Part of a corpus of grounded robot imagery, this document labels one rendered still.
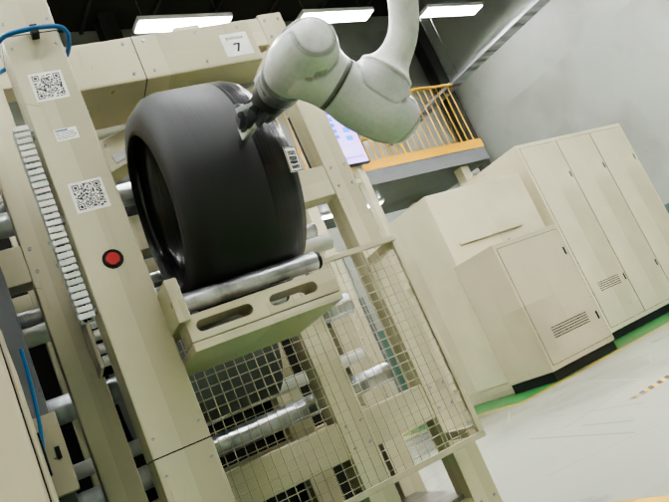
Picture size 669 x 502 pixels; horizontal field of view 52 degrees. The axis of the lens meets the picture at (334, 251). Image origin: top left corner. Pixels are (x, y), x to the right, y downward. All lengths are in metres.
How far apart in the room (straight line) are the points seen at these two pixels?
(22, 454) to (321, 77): 0.74
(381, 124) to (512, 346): 5.13
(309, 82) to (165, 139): 0.47
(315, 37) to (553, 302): 5.32
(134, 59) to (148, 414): 1.08
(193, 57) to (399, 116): 1.09
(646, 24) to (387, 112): 12.56
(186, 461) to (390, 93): 0.86
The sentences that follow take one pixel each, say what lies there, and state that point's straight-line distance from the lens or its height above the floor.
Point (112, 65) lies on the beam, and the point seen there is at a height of 1.70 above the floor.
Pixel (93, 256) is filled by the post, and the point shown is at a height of 1.08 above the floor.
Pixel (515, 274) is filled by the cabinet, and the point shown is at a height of 0.94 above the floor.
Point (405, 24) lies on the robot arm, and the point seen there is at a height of 1.13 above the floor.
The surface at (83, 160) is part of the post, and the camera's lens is 1.70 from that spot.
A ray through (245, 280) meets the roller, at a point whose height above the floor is 0.90.
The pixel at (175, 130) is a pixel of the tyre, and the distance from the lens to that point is 1.56.
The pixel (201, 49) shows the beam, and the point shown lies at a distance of 2.23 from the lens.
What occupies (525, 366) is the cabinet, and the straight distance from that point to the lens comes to 6.24.
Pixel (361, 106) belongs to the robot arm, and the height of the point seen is 1.02.
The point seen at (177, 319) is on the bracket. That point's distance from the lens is 1.47.
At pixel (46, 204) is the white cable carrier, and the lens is 1.67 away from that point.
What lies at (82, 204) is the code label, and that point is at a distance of 1.65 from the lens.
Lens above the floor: 0.58
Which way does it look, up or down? 11 degrees up
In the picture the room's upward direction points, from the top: 24 degrees counter-clockwise
